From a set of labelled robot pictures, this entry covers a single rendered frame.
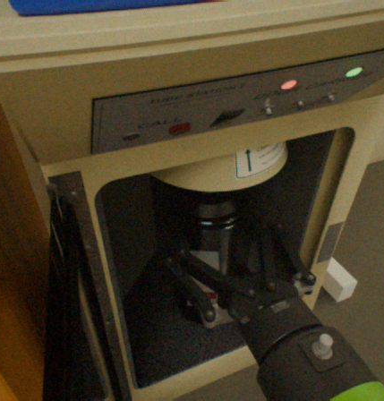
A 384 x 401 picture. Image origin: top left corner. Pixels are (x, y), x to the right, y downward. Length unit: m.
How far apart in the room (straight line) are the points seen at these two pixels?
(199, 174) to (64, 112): 0.21
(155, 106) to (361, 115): 0.25
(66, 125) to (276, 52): 0.10
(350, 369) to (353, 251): 0.56
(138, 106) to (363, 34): 0.10
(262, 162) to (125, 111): 0.22
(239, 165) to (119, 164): 0.13
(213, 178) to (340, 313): 0.48
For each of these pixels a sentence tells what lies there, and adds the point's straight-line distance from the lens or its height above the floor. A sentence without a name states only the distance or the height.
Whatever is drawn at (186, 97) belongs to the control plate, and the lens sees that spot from 0.18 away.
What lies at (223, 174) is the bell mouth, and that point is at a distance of 0.36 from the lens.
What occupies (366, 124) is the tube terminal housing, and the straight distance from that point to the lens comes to 0.41.
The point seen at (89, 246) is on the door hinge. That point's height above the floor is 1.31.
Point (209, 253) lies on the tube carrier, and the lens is 0.49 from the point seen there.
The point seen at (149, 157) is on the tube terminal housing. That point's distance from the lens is 0.29.
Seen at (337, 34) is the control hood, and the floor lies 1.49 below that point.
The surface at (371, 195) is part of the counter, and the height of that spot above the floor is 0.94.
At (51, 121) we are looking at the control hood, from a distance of 0.17.
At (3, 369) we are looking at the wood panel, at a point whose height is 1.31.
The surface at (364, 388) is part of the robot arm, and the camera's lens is 0.35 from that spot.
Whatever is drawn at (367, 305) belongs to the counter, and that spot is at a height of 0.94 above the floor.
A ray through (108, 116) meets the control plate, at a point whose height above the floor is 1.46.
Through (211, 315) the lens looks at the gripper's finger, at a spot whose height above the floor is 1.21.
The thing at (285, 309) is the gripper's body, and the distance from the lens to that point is 0.38.
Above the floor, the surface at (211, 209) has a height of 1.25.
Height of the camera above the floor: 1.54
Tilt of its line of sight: 40 degrees down
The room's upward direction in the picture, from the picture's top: straight up
